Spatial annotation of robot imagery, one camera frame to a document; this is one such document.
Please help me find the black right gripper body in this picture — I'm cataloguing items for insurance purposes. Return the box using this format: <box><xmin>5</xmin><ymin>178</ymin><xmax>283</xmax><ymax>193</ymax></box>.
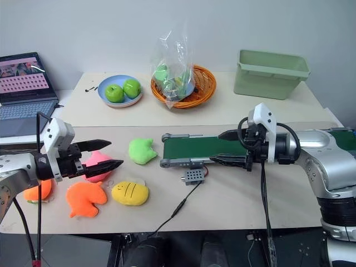
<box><xmin>238</xmin><ymin>123</ymin><xmax>270</xmax><ymax>171</ymax></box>

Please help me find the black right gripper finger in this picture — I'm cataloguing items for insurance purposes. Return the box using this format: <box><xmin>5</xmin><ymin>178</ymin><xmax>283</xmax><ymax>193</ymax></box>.
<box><xmin>209</xmin><ymin>155</ymin><xmax>249</xmax><ymax>170</ymax></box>
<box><xmin>217</xmin><ymin>128</ymin><xmax>242</xmax><ymax>142</ymax></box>

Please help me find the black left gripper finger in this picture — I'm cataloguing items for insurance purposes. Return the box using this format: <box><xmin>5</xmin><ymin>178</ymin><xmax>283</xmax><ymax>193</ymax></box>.
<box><xmin>78</xmin><ymin>139</ymin><xmax>112</xmax><ymax>153</ymax></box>
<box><xmin>83</xmin><ymin>160</ymin><xmax>124</xmax><ymax>179</ymax></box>

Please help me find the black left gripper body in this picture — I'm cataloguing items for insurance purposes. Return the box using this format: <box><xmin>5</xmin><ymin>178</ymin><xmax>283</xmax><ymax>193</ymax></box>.
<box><xmin>56</xmin><ymin>143</ymin><xmax>87</xmax><ymax>179</ymax></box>

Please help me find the green conveyor belt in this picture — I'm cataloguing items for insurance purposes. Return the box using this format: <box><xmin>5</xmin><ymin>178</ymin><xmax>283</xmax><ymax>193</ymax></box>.
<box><xmin>159</xmin><ymin>127</ymin><xmax>356</xmax><ymax>169</ymax></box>

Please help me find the grey sensor box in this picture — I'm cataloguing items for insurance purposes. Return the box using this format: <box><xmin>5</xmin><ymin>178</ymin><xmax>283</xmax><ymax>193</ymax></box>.
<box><xmin>181</xmin><ymin>169</ymin><xmax>208</xmax><ymax>186</ymax></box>

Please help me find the pink plush toy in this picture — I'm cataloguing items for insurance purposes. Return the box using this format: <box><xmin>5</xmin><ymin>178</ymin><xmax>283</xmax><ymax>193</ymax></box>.
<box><xmin>82</xmin><ymin>151</ymin><xmax>114</xmax><ymax>183</ymax></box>

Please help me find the yellow plush toy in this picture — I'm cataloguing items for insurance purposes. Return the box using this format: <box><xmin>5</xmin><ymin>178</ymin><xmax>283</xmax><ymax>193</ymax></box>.
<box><xmin>111</xmin><ymin>180</ymin><xmax>150</xmax><ymax>206</ymax></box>

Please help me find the green plush toy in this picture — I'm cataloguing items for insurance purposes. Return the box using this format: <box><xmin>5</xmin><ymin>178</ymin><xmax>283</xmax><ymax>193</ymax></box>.
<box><xmin>128</xmin><ymin>137</ymin><xmax>159</xmax><ymax>166</ymax></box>

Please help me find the orange red plush toy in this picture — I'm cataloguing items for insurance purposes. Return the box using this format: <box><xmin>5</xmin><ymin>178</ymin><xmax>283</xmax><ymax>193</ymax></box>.
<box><xmin>23</xmin><ymin>179</ymin><xmax>55</xmax><ymax>203</ymax></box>

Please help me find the light blue plate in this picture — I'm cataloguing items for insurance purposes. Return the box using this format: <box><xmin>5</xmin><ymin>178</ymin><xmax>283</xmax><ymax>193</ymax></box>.
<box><xmin>97</xmin><ymin>75</ymin><xmax>144</xmax><ymax>108</ymax></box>

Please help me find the orange woven basket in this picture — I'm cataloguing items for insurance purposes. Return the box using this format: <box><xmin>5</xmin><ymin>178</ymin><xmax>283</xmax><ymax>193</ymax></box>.
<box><xmin>150</xmin><ymin>64</ymin><xmax>217</xmax><ymax>109</ymax></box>

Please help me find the green apple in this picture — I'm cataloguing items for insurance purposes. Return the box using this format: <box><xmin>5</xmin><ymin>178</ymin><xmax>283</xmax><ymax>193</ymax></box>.
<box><xmin>104</xmin><ymin>84</ymin><xmax>125</xmax><ymax>103</ymax></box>
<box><xmin>122</xmin><ymin>78</ymin><xmax>141</xmax><ymax>98</ymax></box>

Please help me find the light green plastic bin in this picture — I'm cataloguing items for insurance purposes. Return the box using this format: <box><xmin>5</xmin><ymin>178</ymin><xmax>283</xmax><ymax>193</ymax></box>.
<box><xmin>233</xmin><ymin>49</ymin><xmax>312</xmax><ymax>101</ymax></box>

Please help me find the clear plastic bag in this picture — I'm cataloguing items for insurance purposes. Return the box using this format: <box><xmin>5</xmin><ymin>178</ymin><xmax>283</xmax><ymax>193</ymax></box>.
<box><xmin>149</xmin><ymin>29</ymin><xmax>195</xmax><ymax>110</ymax></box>

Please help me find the grey open laptop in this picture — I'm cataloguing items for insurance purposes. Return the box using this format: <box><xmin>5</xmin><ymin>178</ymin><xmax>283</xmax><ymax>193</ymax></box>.
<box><xmin>0</xmin><ymin>52</ymin><xmax>61</xmax><ymax>139</ymax></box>

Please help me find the dark rounded shape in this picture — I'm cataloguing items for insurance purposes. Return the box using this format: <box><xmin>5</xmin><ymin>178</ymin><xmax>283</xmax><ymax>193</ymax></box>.
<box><xmin>134</xmin><ymin>235</ymin><xmax>169</xmax><ymax>267</ymax></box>
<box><xmin>200</xmin><ymin>240</ymin><xmax>229</xmax><ymax>267</ymax></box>

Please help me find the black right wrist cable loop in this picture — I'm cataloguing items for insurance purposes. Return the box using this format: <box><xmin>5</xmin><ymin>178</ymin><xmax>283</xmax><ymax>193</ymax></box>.
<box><xmin>236</xmin><ymin>116</ymin><xmax>301</xmax><ymax>168</ymax></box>

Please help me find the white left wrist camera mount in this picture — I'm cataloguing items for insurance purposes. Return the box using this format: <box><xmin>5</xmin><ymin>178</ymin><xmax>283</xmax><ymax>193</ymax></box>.
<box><xmin>42</xmin><ymin>117</ymin><xmax>76</xmax><ymax>183</ymax></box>

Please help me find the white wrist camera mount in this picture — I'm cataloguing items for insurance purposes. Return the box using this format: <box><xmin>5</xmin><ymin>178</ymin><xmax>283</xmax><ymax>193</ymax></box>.
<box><xmin>42</xmin><ymin>117</ymin><xmax>76</xmax><ymax>183</ymax></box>
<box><xmin>248</xmin><ymin>102</ymin><xmax>278</xmax><ymax>162</ymax></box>

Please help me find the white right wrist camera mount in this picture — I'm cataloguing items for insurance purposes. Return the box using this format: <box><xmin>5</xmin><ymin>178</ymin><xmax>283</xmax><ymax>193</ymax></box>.
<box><xmin>248</xmin><ymin>102</ymin><xmax>278</xmax><ymax>162</ymax></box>

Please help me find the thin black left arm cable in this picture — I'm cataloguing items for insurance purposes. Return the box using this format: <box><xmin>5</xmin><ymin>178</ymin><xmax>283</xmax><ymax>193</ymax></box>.
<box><xmin>32</xmin><ymin>111</ymin><xmax>54</xmax><ymax>267</ymax></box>

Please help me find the black right arm hanging cable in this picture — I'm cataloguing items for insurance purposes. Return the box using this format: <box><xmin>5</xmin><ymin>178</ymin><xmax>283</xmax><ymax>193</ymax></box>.
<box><xmin>259</xmin><ymin>160</ymin><xmax>276</xmax><ymax>267</ymax></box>

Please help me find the black cable with inline connector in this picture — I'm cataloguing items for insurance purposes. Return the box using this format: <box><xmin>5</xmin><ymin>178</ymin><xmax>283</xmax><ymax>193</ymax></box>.
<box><xmin>144</xmin><ymin>181</ymin><xmax>203</xmax><ymax>240</ymax></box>

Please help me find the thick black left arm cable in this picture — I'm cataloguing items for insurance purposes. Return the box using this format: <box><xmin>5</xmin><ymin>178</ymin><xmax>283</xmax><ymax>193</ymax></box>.
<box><xmin>12</xmin><ymin>194</ymin><xmax>37</xmax><ymax>264</ymax></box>

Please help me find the black table frame leg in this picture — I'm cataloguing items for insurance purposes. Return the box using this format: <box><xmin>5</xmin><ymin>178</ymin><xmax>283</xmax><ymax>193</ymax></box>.
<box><xmin>107</xmin><ymin>233</ymin><xmax>132</xmax><ymax>267</ymax></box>

